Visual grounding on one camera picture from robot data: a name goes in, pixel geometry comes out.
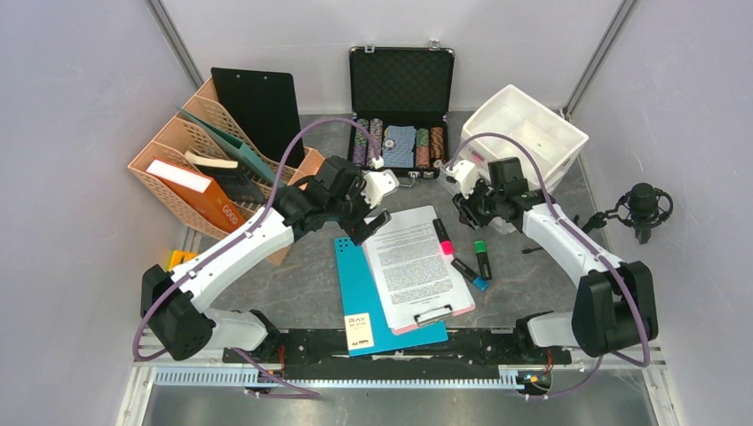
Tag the Nineteen Eighty-Four dark book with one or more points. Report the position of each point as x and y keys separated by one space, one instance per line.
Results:
x=231 y=176

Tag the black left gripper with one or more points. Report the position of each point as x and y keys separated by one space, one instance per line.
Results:
x=360 y=233

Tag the black pink-capped highlighter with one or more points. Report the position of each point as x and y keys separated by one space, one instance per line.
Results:
x=446 y=244

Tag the black green-capped highlighter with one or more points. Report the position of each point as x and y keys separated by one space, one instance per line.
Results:
x=484 y=264

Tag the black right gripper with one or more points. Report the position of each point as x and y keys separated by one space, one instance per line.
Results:
x=467 y=214

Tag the blue plastic folder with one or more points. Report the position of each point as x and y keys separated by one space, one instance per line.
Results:
x=366 y=328

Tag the black clipboard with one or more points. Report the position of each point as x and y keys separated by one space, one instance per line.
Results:
x=264 y=105

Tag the black microphone on tripod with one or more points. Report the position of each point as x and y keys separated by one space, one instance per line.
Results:
x=643 y=208

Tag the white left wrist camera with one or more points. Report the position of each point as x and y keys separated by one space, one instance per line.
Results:
x=379 y=183

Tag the black poker chip case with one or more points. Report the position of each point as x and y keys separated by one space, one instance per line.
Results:
x=402 y=95

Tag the pink clipboard with paper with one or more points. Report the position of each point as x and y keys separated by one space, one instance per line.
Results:
x=414 y=278

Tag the teal folder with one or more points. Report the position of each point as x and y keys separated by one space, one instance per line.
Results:
x=233 y=147

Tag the black blue-capped highlighter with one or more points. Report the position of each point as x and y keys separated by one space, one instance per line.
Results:
x=469 y=274

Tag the white drawer organizer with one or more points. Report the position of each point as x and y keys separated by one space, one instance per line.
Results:
x=513 y=124

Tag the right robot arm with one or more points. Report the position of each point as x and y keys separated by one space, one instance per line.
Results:
x=614 y=304

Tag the peach plastic file organizer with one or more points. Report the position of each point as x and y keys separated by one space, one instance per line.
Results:
x=178 y=136

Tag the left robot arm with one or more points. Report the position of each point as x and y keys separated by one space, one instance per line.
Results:
x=176 y=315

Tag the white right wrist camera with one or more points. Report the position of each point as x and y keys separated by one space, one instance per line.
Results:
x=459 y=178

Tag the orange Good Morning book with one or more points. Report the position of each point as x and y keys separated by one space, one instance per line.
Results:
x=200 y=192

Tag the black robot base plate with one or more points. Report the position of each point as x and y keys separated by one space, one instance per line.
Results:
x=498 y=346

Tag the aluminium slotted rail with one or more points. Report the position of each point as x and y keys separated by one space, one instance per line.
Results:
x=249 y=377

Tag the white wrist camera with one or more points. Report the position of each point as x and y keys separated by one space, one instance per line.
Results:
x=379 y=183
x=459 y=178

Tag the yellow triangular stand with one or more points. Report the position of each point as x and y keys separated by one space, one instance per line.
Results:
x=178 y=257

